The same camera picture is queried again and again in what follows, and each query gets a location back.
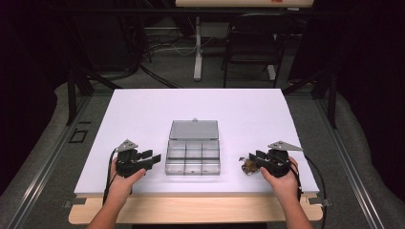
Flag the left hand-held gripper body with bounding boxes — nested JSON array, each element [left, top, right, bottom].
[[115, 138, 146, 178]]

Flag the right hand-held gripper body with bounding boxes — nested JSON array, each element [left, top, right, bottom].
[[261, 140, 304, 178]]

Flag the gold metal chains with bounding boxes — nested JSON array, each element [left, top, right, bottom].
[[238, 156, 263, 176]]

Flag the clear plastic compartment box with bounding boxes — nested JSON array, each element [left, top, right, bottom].
[[164, 117, 222, 177]]

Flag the person's right hand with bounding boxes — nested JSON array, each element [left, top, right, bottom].
[[260, 158, 302, 203]]

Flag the person's left hand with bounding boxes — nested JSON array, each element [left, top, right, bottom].
[[106, 160, 147, 204]]

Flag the black metal stand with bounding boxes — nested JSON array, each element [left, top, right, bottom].
[[65, 60, 122, 127], [281, 68, 338, 130]]

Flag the black folding chair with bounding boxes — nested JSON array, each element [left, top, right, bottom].
[[222, 12, 295, 89]]

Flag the black equipment case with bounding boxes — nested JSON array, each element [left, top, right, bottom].
[[75, 12, 149, 74]]

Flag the dark curtain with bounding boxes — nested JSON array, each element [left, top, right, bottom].
[[0, 0, 71, 198], [286, 0, 405, 201]]

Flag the black horizontal bar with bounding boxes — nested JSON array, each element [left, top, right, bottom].
[[47, 8, 354, 17]]

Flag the wooden desk with white legs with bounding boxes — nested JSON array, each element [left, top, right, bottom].
[[175, 0, 313, 82]]

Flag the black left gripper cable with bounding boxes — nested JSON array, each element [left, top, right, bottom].
[[102, 147, 119, 205]]

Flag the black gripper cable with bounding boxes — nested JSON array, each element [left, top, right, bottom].
[[102, 147, 119, 205], [290, 155, 329, 229]]

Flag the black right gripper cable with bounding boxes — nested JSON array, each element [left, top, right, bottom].
[[290, 155, 329, 229]]

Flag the metal table bracket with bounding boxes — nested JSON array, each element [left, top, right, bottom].
[[307, 196, 332, 208], [62, 197, 87, 209]]

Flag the metal floor rail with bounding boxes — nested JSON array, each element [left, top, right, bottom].
[[4, 94, 94, 229], [313, 94, 386, 229]]

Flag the black floor cable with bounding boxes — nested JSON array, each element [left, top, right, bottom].
[[138, 63, 183, 90]]

